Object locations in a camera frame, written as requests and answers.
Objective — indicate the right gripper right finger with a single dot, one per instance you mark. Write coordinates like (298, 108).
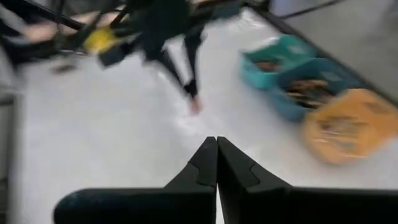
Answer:
(295, 205)

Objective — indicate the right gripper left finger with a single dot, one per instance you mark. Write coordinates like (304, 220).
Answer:
(140, 205)

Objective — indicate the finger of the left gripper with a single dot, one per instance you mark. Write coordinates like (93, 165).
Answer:
(171, 70)
(192, 62)

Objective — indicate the blue plastic bin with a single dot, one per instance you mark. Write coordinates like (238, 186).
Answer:
(286, 105)

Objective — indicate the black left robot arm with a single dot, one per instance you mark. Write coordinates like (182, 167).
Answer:
(46, 18)

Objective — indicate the yellow plastic bin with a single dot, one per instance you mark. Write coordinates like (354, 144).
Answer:
(351, 124)

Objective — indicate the teal plastic bin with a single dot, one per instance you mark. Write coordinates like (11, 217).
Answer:
(280, 49)

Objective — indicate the black copper battery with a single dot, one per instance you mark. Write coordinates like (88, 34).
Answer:
(196, 105)
(63, 69)

